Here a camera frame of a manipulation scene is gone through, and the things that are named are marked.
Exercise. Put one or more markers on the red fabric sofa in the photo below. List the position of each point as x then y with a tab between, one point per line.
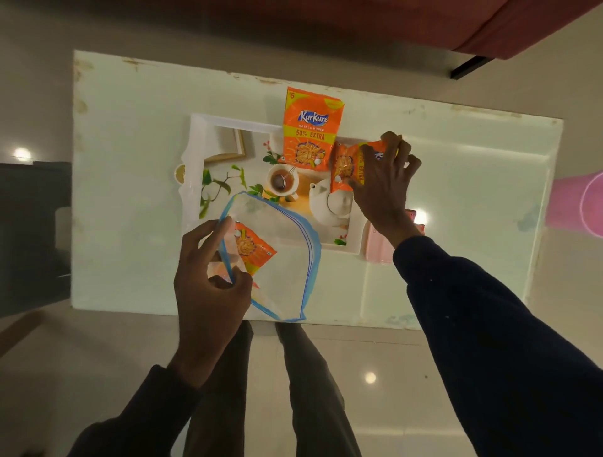
377	19

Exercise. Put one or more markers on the pink lidded plastic container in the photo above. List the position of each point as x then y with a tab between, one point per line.
377	247

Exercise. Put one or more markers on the clear blue-sealed zip bag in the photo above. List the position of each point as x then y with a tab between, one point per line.
287	278

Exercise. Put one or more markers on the person's right hand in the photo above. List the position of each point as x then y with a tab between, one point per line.
386	188

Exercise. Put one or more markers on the white printed tray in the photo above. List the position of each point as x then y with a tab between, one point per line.
221	141

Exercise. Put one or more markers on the person's left hand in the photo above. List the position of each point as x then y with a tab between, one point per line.
207	310

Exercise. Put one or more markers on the dark grey plastic stool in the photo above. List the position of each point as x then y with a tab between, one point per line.
28	235

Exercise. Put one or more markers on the person's leg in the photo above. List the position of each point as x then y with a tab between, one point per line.
219	405
315	405

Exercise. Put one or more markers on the person's left leg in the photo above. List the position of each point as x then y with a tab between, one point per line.
219	405

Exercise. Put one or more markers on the person's right leg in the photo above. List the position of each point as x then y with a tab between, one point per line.
315	405

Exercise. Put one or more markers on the person's left forearm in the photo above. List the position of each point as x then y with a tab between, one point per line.
141	414

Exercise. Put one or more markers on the pink plastic bin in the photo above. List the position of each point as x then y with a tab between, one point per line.
565	207

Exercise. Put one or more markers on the person's right forearm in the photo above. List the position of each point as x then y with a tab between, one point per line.
509	362

